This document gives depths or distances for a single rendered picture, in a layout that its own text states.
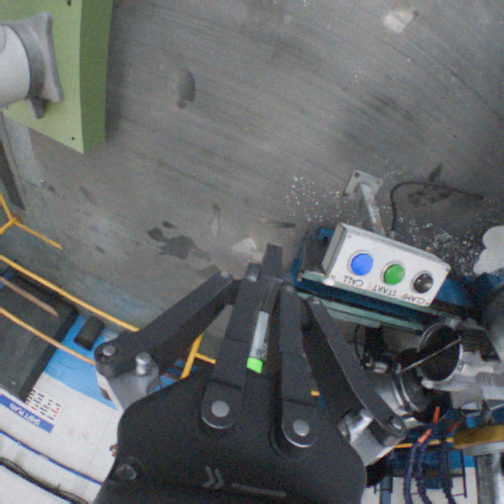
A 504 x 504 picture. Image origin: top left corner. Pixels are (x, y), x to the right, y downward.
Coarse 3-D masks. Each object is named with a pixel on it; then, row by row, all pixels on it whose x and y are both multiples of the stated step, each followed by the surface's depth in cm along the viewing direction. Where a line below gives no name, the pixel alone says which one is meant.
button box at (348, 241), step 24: (336, 240) 31; (360, 240) 28; (384, 240) 30; (336, 264) 30; (384, 264) 29; (408, 264) 29; (432, 264) 28; (384, 288) 30; (408, 288) 30; (432, 288) 29
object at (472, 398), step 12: (480, 372) 43; (492, 372) 43; (480, 384) 41; (492, 384) 41; (456, 396) 46; (468, 396) 43; (480, 396) 40; (492, 396) 39; (456, 408) 45; (468, 408) 45; (480, 408) 44
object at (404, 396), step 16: (400, 352) 68; (416, 368) 64; (384, 384) 64; (400, 384) 60; (416, 384) 58; (384, 400) 62; (400, 400) 57; (416, 400) 57; (432, 400) 57; (448, 400) 57; (400, 416) 57; (416, 416) 54; (432, 416) 54
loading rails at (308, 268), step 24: (312, 240) 59; (312, 264) 53; (312, 288) 62; (336, 288) 64; (360, 288) 54; (456, 288) 59; (336, 312) 62; (360, 312) 61; (384, 312) 61; (408, 312) 62; (432, 312) 55; (456, 312) 52
